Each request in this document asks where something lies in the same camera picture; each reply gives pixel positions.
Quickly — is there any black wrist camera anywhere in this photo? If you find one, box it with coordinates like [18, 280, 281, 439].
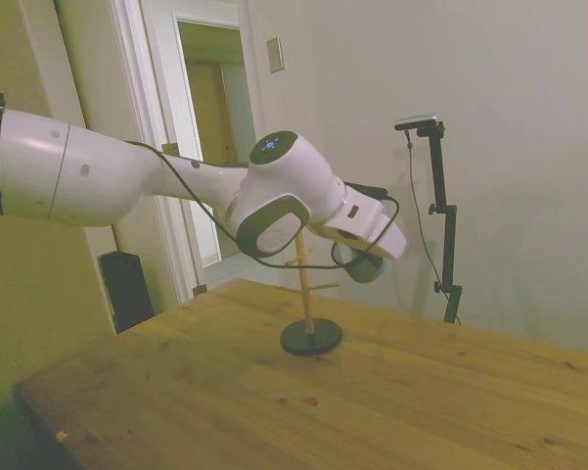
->
[344, 181, 389, 199]

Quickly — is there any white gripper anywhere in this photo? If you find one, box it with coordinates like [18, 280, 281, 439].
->
[316, 184, 407, 260]

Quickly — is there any white door frame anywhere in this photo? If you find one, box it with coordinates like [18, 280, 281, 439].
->
[108, 0, 276, 305]

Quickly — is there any white door panel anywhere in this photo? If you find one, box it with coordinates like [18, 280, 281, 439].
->
[17, 0, 128, 339]

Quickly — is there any blue enamel mug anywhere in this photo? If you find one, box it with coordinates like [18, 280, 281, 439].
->
[331, 242, 387, 287]

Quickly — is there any wooden mug tree black base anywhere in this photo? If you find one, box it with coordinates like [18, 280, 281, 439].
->
[279, 222, 344, 356]

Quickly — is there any beige wall switch plate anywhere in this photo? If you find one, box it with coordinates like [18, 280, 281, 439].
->
[265, 36, 286, 75]

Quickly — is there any grey exterior camera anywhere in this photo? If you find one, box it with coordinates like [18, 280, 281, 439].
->
[394, 113, 443, 132]

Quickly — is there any brown wooden hallway door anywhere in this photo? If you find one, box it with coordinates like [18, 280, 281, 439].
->
[184, 60, 240, 167]

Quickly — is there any black camera stand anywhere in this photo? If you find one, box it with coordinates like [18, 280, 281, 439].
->
[415, 121, 464, 325]

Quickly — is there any black box on floor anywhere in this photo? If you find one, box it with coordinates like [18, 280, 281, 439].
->
[97, 250, 156, 336]

